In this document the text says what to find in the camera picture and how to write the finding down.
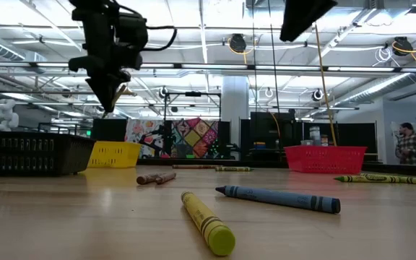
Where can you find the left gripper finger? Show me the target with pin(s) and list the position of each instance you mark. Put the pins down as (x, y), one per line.
(101, 94)
(116, 86)

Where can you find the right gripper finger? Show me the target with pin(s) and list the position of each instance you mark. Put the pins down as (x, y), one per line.
(314, 11)
(293, 18)

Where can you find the blue crayon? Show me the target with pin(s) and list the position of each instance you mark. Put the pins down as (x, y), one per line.
(284, 198)

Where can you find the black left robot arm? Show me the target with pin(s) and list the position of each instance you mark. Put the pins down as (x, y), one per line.
(96, 4)

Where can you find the black partition panel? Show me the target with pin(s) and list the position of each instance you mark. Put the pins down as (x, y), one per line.
(356, 135)
(108, 130)
(265, 126)

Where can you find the floral print panel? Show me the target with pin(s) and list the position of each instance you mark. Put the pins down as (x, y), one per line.
(135, 131)

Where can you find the yellow plastic basket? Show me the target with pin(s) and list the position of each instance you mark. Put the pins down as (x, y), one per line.
(114, 155)

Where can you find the long light bar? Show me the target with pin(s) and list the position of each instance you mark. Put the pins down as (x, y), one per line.
(193, 66)

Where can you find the black plastic basket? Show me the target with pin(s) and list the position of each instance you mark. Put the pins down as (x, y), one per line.
(31, 153)

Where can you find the patchwork quilt panel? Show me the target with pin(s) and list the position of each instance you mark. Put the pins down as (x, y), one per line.
(193, 139)

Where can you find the white lumpy sculpture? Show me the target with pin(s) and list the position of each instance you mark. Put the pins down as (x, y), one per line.
(4, 115)

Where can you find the white column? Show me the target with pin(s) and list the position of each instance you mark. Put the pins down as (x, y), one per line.
(235, 108)

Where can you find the stacked storage jars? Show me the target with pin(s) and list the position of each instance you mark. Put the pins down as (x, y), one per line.
(315, 135)

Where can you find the red plastic basket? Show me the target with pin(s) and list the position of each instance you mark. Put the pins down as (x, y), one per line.
(325, 160)

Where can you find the person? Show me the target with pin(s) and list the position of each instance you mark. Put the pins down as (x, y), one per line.
(412, 148)

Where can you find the yellow crayon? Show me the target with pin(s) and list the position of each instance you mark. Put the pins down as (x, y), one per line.
(211, 227)

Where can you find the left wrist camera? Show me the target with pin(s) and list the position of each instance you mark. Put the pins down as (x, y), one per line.
(132, 39)

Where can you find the black frame stand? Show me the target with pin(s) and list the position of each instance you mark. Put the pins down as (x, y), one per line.
(193, 94)

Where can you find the black aluminium table frame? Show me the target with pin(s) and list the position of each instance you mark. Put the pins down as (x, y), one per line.
(258, 163)

